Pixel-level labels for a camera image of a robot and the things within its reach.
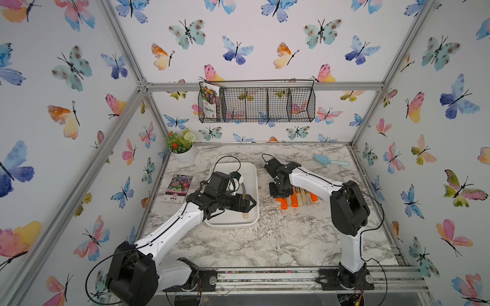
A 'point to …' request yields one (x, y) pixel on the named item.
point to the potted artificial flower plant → (182, 146)
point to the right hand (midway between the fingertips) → (278, 193)
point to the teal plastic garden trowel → (325, 160)
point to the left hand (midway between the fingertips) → (249, 200)
